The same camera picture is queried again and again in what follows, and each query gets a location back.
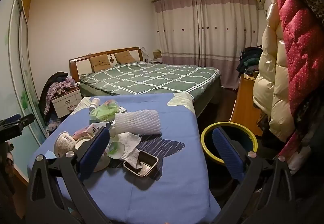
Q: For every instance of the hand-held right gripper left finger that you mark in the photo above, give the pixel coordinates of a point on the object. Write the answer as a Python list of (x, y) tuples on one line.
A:
[(93, 151)]

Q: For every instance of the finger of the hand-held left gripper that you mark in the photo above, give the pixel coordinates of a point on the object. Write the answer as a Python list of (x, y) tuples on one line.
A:
[(14, 126)]

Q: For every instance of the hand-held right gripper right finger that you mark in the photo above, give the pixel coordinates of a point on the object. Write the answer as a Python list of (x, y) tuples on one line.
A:
[(227, 153)]

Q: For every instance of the round white lid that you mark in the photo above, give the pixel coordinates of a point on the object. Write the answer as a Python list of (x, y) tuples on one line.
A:
[(82, 142)]

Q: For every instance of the white bowl with green scraps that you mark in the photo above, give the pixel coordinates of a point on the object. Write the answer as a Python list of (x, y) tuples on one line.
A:
[(115, 150)]

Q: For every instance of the dark trash bin yellow rim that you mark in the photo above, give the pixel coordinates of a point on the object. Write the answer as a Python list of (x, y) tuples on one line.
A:
[(206, 149)]

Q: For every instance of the pink cardboard box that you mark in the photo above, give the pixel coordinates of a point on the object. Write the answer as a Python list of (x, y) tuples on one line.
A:
[(83, 130)]

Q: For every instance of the white yogurt cup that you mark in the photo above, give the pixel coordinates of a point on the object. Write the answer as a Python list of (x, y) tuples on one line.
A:
[(64, 143)]

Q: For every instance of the white paper towel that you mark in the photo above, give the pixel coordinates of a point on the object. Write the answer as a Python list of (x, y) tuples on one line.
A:
[(129, 141)]

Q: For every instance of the green tissue pack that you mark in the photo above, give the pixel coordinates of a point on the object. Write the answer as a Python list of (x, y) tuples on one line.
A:
[(102, 114)]

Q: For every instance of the white plastic bottle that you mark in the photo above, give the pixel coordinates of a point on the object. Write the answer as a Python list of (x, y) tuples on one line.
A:
[(94, 103)]

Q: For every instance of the clear plastic bag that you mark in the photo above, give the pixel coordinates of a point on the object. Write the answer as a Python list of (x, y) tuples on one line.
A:
[(111, 104)]

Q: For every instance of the white foam net sleeve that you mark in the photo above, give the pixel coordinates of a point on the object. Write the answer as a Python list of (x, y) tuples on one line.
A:
[(138, 121)]

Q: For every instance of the rectangular metal tray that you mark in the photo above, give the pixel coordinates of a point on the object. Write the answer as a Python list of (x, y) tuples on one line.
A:
[(149, 163)]

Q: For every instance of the wooden cabinet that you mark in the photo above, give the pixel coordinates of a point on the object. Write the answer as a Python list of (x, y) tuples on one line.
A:
[(244, 102)]

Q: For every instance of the floral cloth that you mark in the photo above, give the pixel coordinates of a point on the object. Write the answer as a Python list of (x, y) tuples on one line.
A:
[(54, 89)]

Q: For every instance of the white nightstand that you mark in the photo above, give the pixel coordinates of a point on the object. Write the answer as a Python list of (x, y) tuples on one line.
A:
[(67, 102)]

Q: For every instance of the pile of clothes on nightstand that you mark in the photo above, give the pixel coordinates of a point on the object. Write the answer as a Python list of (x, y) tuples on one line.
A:
[(50, 83)]

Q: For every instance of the wardrobe with painted sliding doors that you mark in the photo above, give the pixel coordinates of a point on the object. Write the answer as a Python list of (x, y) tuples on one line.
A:
[(17, 67)]

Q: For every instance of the blue star-print blanket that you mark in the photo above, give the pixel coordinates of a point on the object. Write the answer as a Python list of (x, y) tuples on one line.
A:
[(174, 183)]

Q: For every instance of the cream puffer jacket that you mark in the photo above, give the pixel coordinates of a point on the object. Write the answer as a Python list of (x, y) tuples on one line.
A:
[(269, 92)]

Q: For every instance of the brown pillow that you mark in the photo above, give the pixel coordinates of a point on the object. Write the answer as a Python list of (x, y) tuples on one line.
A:
[(125, 57), (99, 62)]

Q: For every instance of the wooden headboard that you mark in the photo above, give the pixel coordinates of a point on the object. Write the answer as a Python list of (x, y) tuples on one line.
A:
[(81, 63)]

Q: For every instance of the pile of dark clothes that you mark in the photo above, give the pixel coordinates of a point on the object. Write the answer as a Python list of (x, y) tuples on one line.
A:
[(249, 60)]

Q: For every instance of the bed with green plaid cover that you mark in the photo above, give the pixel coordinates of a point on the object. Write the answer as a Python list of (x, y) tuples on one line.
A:
[(157, 77)]

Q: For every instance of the small cardboard box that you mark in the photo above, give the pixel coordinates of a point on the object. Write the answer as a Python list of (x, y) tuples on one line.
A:
[(157, 53)]

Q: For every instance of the beige and mauve curtain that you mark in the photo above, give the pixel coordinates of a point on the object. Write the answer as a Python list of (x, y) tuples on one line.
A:
[(202, 31)]

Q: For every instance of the red dotted quilted jacket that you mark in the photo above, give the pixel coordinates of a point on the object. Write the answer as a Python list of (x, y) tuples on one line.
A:
[(301, 49)]

